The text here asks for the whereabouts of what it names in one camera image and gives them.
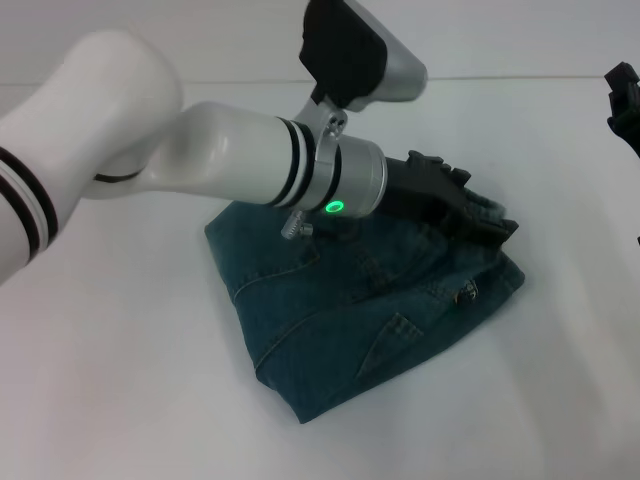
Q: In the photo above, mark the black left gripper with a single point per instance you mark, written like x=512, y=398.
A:
x=425, y=190

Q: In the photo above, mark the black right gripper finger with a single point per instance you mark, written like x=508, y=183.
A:
x=627, y=132
x=625, y=82

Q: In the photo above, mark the blue denim shorts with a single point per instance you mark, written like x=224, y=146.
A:
x=325, y=325

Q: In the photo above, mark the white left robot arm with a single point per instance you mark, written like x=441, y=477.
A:
x=225, y=150

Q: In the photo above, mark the silver knurled connector plug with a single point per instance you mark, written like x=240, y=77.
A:
x=296, y=226

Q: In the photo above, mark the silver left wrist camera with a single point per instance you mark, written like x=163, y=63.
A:
x=400, y=65

